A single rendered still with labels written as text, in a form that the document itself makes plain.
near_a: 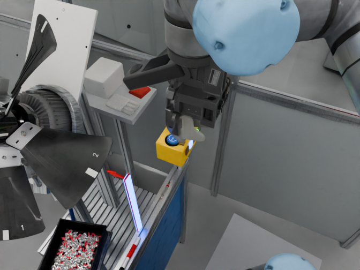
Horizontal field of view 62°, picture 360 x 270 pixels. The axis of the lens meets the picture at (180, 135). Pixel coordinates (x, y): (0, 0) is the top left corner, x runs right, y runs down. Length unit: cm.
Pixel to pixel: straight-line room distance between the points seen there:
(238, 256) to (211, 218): 120
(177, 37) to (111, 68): 114
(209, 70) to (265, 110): 101
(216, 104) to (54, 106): 74
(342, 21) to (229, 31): 12
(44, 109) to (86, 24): 32
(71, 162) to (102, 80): 63
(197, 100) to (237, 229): 54
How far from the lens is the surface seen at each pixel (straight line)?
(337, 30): 32
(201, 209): 208
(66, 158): 90
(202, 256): 197
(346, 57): 31
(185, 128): 51
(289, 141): 152
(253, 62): 26
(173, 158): 104
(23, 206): 109
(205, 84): 43
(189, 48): 38
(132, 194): 88
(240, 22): 24
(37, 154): 94
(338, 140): 147
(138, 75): 47
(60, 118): 109
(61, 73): 118
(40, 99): 110
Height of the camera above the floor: 186
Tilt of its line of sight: 50 degrees down
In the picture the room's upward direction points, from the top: straight up
